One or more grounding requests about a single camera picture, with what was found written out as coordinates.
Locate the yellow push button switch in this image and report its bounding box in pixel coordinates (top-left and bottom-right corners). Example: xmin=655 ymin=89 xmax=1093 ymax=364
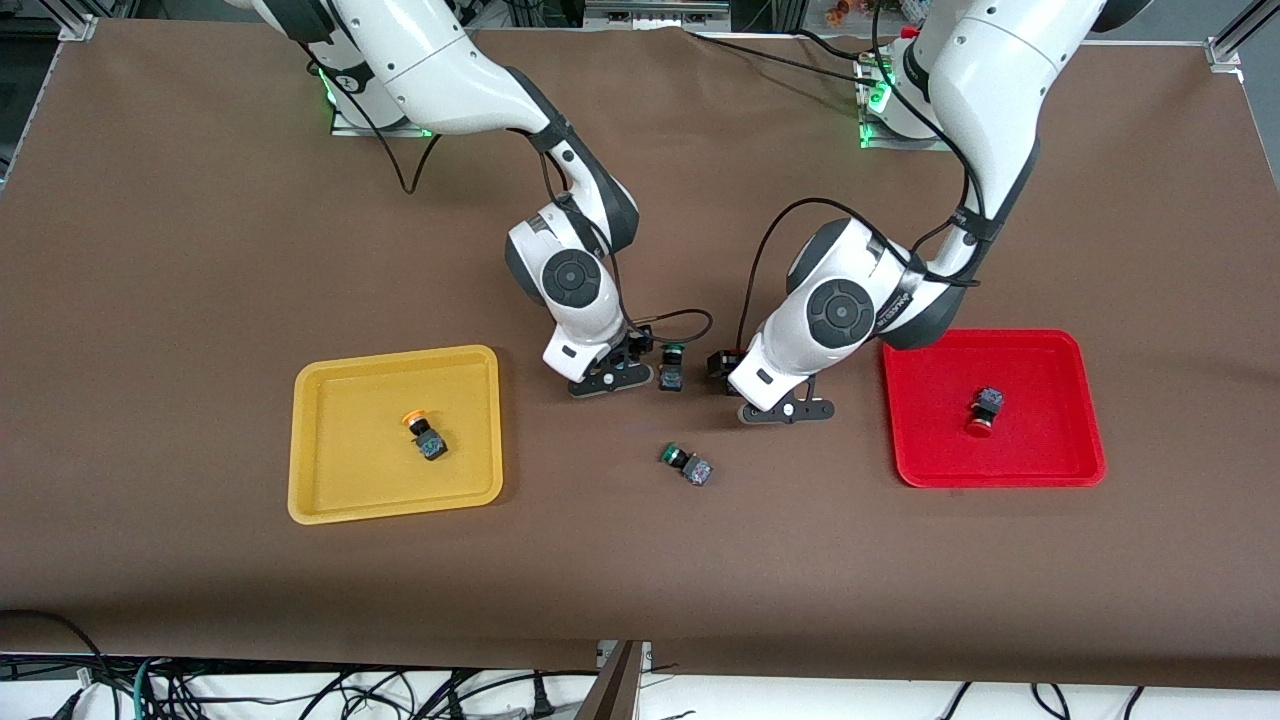
xmin=401 ymin=409 xmax=450 ymax=463

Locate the brown table cover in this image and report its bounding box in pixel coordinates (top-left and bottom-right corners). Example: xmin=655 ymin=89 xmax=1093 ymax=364
xmin=0 ymin=20 xmax=1280 ymax=691

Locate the red plastic tray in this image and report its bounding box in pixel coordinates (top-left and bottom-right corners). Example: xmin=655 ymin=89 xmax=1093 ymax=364
xmin=881 ymin=329 xmax=1107 ymax=489

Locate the yellow plastic tray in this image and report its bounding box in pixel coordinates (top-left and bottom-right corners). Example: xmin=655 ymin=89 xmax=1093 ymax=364
xmin=287 ymin=344 xmax=504 ymax=526

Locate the brown table support leg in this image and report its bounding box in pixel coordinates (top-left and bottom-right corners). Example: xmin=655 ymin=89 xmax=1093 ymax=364
xmin=575 ymin=640 xmax=653 ymax=720

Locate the aluminium corner profile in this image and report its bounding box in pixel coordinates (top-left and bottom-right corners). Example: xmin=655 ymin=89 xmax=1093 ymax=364
xmin=1205 ymin=0 xmax=1280 ymax=73
xmin=55 ymin=0 xmax=98 ymax=43

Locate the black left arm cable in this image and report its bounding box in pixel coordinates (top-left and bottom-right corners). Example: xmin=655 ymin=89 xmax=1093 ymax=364
xmin=737 ymin=0 xmax=993 ymax=349

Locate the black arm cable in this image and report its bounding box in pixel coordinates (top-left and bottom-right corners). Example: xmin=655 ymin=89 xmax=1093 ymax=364
xmin=737 ymin=0 xmax=993 ymax=349
xmin=300 ymin=40 xmax=715 ymax=351

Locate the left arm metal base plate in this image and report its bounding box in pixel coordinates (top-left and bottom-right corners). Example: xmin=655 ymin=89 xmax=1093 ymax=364
xmin=857 ymin=55 xmax=953 ymax=152

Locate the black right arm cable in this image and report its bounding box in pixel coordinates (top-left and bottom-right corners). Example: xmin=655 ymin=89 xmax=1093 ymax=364
xmin=300 ymin=40 xmax=715 ymax=351

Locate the black cable on table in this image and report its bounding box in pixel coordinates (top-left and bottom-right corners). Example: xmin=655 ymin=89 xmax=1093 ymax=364
xmin=685 ymin=28 xmax=881 ymax=83

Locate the aluminium frame profile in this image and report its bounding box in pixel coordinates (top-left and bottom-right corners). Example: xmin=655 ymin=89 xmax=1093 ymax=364
xmin=583 ymin=0 xmax=733 ymax=31

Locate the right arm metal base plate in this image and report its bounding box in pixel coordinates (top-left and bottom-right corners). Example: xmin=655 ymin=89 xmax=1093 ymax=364
xmin=330 ymin=100 xmax=433 ymax=139

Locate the thick black floor cable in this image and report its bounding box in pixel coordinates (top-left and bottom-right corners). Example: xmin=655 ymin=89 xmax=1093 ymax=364
xmin=0 ymin=608 xmax=106 ymax=720

